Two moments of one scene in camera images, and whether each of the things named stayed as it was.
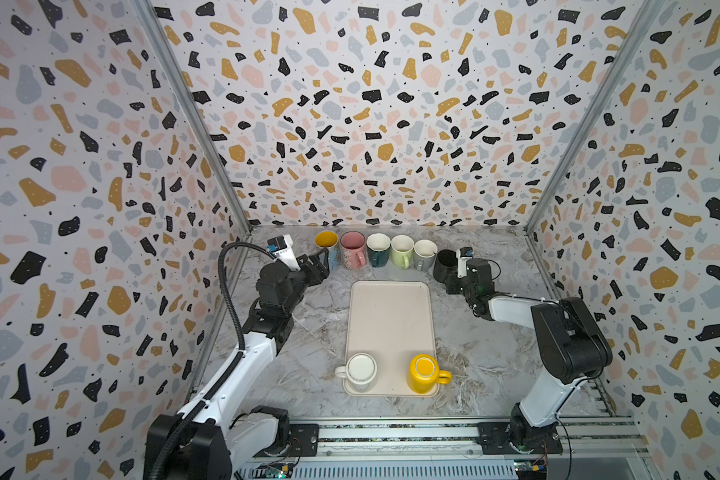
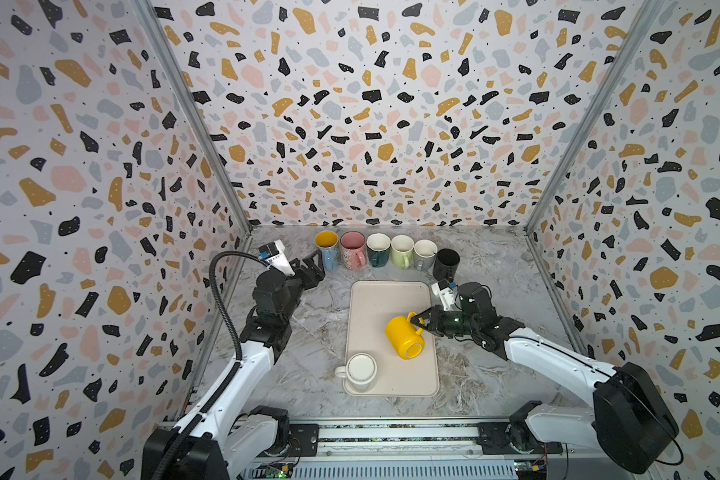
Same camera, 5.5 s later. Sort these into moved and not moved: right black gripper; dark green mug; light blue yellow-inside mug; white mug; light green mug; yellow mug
Moved: yellow mug; right black gripper
Not moved: dark green mug; light blue yellow-inside mug; white mug; light green mug
